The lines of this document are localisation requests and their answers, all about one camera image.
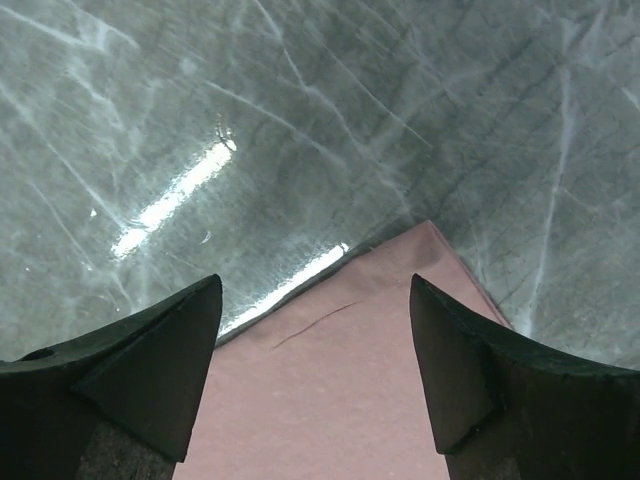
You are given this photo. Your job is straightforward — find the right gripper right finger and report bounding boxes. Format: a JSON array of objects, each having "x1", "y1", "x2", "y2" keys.
[{"x1": 410, "y1": 276, "x2": 639, "y2": 479}]

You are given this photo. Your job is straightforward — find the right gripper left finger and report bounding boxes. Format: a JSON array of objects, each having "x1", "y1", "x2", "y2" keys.
[{"x1": 1, "y1": 275, "x2": 222, "y2": 479}]

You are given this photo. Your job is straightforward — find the dusty pink printed t-shirt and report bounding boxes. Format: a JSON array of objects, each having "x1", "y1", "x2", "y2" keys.
[{"x1": 175, "y1": 222, "x2": 502, "y2": 480}]

